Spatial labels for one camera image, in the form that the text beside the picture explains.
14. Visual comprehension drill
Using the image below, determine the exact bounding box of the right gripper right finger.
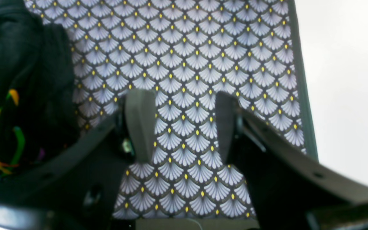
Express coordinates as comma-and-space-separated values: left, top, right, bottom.
216, 91, 243, 164

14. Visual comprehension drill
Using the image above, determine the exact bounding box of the dark grey T-shirt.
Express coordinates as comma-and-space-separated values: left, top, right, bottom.
0, 0, 80, 178

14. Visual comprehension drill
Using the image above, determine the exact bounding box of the fan-patterned table cloth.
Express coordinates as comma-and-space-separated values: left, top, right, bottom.
25, 0, 318, 219

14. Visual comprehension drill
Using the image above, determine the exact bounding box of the white plastic bin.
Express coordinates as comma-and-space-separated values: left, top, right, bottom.
295, 0, 368, 185

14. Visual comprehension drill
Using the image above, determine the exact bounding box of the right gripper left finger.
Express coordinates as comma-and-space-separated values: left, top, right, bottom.
123, 90, 157, 164

